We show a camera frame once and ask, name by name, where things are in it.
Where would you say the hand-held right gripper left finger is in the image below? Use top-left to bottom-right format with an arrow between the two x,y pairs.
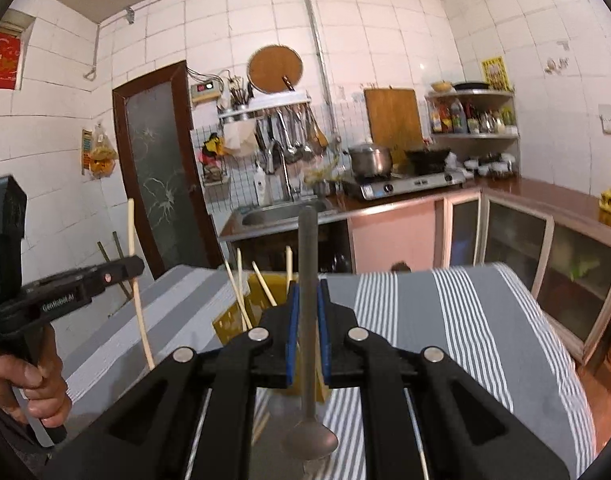
36,280 -> 302,480

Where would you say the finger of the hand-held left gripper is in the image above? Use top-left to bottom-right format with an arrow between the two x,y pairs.
88,255 -> 146,294

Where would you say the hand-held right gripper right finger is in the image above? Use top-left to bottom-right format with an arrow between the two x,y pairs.
315,279 -> 571,480

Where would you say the yellow perforated utensil holder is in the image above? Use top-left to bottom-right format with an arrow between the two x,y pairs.
213,271 -> 332,403

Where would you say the metal spoon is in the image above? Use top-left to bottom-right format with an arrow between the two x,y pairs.
284,205 -> 340,462

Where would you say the person's left hand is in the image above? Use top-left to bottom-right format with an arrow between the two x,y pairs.
0,342 -> 72,431

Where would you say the brown frosted glass door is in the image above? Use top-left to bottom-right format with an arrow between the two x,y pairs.
112,60 -> 225,281

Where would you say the hanging plastic bag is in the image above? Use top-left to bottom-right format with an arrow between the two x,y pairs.
82,122 -> 119,178

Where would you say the kitchen base cabinet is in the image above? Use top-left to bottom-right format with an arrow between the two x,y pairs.
218,177 -> 611,366

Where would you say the steel sink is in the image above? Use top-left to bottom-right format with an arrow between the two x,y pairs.
233,197 -> 341,231

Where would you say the grey striped tablecloth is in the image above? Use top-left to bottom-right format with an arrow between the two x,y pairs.
60,262 -> 599,480

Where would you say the white soap bottle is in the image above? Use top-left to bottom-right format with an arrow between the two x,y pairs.
252,160 -> 269,206

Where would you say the metal sink faucet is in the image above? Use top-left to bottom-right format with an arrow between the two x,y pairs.
266,140 -> 294,203

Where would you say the steel gas stove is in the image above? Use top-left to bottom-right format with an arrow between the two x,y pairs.
343,167 -> 467,201

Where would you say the white hanging cloth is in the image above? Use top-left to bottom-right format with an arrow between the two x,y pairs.
223,121 -> 259,157

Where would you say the steel cooking pot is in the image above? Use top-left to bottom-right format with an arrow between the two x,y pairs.
343,142 -> 393,178

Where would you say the beige box red display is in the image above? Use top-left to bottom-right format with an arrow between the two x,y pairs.
190,80 -> 224,106

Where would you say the row of hanging ladles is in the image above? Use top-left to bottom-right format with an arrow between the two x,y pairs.
253,105 -> 331,163

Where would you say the metal cup with knives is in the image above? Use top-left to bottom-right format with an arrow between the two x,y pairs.
228,76 -> 255,111

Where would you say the black wok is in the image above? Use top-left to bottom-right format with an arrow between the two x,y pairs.
404,147 -> 452,173

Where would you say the rectangular wooden cutting board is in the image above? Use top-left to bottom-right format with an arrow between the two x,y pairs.
364,87 -> 425,153

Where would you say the pile of small bowls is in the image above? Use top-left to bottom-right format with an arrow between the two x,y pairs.
463,152 -> 519,178

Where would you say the round wooden lid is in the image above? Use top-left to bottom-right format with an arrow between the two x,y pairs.
247,45 -> 304,95

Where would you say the row of condiment bottles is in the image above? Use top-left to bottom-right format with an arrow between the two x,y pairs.
429,99 -> 516,135

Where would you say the metal corner shelf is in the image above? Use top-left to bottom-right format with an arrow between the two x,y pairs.
425,89 -> 520,141

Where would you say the wire wall basket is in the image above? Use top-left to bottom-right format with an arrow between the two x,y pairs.
198,132 -> 231,187

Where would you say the red wall calendar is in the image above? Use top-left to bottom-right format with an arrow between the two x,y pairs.
0,30 -> 25,91

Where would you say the metal wall rack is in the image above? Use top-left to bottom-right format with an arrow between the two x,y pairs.
217,91 -> 312,122

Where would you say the yellow wall poster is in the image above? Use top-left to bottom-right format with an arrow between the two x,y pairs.
480,56 -> 507,92

